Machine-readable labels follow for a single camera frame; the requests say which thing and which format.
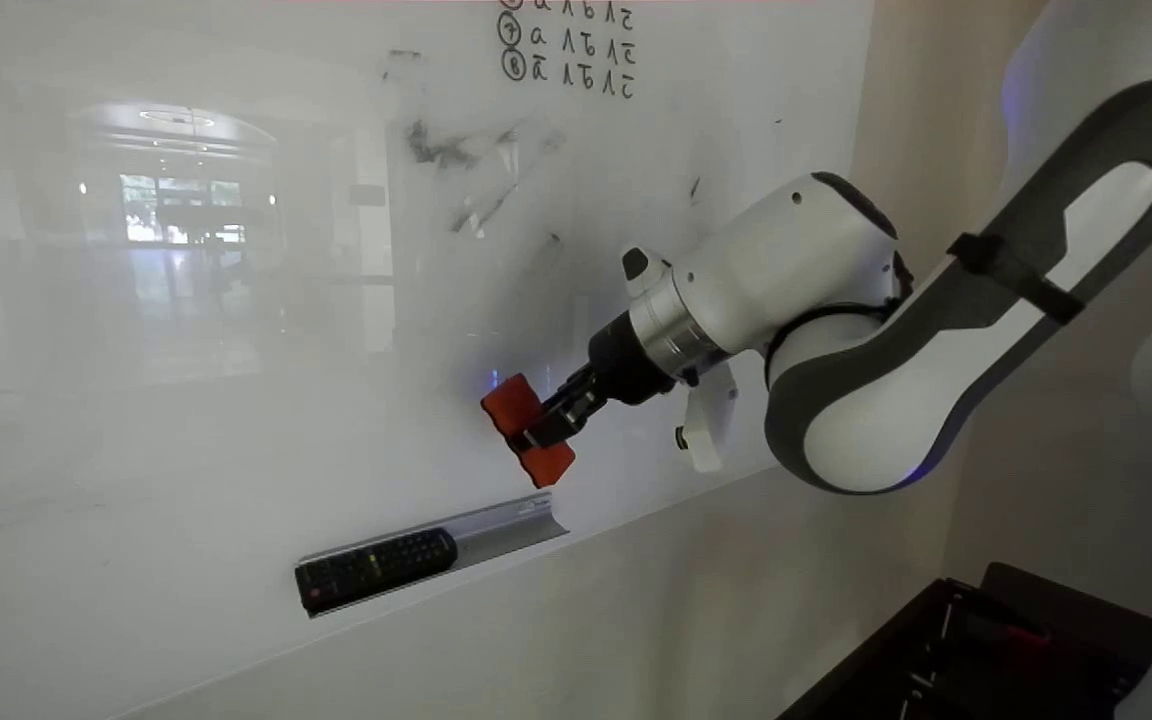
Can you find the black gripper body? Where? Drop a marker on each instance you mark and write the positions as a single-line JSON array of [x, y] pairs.
[[628, 366]]

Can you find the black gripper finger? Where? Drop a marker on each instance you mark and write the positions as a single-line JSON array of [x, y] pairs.
[[576, 416], [566, 395]]

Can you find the orange whiteboard eraser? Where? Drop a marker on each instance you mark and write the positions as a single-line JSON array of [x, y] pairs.
[[510, 405]]

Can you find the black robot table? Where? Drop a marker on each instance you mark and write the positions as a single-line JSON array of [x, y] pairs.
[[1070, 654]]

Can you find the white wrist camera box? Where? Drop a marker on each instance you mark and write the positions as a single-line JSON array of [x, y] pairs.
[[710, 423]]

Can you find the white wall whiteboard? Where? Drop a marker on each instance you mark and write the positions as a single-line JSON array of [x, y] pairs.
[[269, 333]]

